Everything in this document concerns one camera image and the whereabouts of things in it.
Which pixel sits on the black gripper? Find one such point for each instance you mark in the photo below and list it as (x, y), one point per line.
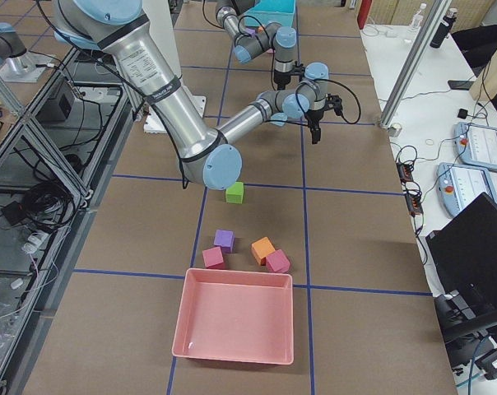
(281, 77)
(314, 119)

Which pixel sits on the light blue block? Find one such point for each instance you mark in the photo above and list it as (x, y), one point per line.
(279, 119)

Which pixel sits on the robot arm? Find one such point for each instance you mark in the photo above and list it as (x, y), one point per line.
(280, 41)
(206, 155)

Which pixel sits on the light blue plastic bin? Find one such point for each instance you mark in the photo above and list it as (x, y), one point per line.
(267, 11)

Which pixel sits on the orange black power strip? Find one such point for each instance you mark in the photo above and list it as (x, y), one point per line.
(411, 189)

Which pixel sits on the green foam block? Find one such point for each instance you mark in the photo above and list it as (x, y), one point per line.
(235, 193)

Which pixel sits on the orange block right side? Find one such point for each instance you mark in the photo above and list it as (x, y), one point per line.
(260, 249)

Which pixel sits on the clear hand sanitizer bottle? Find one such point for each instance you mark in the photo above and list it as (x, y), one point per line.
(417, 18)

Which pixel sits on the purple block right side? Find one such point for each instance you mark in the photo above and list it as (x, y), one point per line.
(224, 239)

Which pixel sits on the magenta block near orange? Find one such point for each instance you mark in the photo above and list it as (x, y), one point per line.
(277, 262)

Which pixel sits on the black water bottle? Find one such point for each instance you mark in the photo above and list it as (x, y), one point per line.
(444, 28)

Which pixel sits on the teach pendant near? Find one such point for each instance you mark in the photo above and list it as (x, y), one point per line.
(459, 185)

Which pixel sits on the teach pendant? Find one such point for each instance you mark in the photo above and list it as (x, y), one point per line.
(476, 144)
(459, 185)

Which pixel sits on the magenta block near purple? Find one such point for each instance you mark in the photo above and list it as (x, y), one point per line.
(213, 258)

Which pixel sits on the teach pendant far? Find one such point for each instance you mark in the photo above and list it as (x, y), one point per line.
(476, 144)

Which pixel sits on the black laptop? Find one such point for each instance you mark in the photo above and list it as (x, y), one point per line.
(465, 250)

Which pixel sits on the pink plastic tray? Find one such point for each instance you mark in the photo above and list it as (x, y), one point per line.
(236, 316)

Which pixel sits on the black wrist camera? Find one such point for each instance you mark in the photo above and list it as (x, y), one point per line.
(334, 103)

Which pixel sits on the aluminium frame post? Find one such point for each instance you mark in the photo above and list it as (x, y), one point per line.
(420, 40)

